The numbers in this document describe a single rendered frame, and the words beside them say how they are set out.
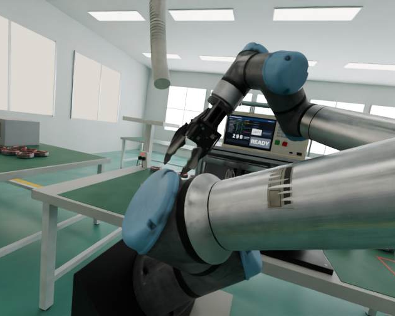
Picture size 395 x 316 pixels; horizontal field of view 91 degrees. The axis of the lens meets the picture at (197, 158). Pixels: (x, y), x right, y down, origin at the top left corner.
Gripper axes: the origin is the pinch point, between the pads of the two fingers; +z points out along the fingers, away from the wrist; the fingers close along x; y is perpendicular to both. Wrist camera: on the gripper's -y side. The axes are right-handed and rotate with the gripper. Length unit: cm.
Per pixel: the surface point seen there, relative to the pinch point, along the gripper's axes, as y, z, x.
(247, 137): -49, -24, 34
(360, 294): 9, 0, 74
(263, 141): -45, -27, 41
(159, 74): -148, -32, -32
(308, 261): -2, 3, 62
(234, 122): -53, -27, 24
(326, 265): 0, 1, 67
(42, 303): -51, 124, -5
